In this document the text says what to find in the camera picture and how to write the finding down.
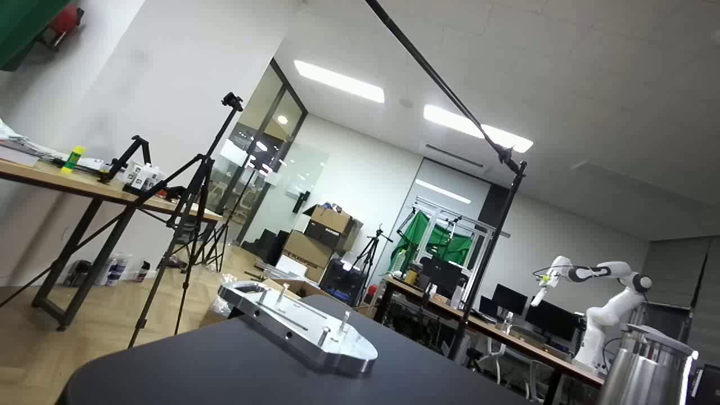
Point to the cardboard box with dark print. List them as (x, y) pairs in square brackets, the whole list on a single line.
[(330, 221)]

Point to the machined aluminium plate with pins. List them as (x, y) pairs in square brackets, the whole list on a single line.
[(299, 326)]

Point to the stack of papers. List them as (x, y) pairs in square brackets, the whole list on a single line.
[(24, 147)]

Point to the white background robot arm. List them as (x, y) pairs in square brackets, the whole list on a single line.
[(611, 312)]

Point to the black upright stand pole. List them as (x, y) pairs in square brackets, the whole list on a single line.
[(486, 256)]

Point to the black background tripod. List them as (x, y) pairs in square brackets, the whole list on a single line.
[(370, 256)]

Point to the red wall mounted object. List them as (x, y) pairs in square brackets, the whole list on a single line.
[(69, 24)]

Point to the black diagonal boom pole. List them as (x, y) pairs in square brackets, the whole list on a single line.
[(441, 83)]

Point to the long ceiling light panel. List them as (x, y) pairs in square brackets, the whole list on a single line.
[(478, 129), (339, 83)]

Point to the wooden table with black legs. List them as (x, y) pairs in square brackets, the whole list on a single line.
[(75, 184)]

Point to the green hanging cloth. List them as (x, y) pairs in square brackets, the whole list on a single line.
[(451, 247), (411, 240)]

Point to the wide black computer monitor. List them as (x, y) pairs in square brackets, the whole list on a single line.
[(553, 319)]

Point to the large plain cardboard box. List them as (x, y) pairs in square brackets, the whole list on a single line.
[(307, 251)]

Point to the small green yellow bottle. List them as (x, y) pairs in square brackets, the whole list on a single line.
[(73, 158)]

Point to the narrow ceiling light strip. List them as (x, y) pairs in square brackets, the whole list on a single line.
[(441, 193)]

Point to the small black tabletop tripod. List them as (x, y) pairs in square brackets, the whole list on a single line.
[(126, 153)]

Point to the long wooden office desk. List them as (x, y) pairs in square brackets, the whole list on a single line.
[(525, 344)]

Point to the stainless steel flask body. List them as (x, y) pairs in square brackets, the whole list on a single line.
[(637, 380)]

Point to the grey office chair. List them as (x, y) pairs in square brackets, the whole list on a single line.
[(508, 364)]

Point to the tall black camera tripod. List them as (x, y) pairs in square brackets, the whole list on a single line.
[(196, 188)]

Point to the green wall board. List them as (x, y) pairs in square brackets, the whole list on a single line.
[(24, 26)]

